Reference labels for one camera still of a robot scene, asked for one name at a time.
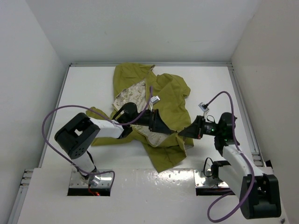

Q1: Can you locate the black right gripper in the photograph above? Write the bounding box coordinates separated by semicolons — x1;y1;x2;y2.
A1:
178;115;221;140

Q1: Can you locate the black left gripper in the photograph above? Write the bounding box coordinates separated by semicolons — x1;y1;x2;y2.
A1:
129;108;172;133

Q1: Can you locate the olive green hooded jacket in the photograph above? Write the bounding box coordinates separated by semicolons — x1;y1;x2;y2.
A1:
92;63;194;172

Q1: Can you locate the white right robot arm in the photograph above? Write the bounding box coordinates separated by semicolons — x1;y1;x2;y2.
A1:
179;112;281;219

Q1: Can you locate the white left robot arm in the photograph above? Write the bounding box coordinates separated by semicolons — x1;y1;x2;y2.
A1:
54;102;174;180

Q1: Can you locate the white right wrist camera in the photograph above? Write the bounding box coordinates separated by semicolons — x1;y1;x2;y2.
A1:
198;102;209;117

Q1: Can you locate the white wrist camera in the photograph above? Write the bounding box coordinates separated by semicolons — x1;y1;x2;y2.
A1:
198;102;209;117
149;96;160;110

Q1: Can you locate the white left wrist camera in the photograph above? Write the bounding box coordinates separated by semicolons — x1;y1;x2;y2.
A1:
149;96;160;110

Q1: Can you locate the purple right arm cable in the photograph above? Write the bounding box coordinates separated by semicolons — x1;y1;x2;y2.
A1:
202;91;255;222

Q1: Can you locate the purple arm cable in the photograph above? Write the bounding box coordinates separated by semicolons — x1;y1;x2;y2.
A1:
41;85;154;189
202;91;255;222

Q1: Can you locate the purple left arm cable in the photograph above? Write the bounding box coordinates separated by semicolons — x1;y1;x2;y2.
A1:
41;85;154;189

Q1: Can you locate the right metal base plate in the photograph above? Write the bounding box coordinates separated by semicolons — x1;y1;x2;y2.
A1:
193;169;228;189

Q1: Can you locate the metal base plate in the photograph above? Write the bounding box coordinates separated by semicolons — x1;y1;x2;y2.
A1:
69;169;113;189
193;169;228;189

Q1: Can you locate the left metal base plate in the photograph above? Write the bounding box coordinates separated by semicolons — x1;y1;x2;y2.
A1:
69;169;113;189

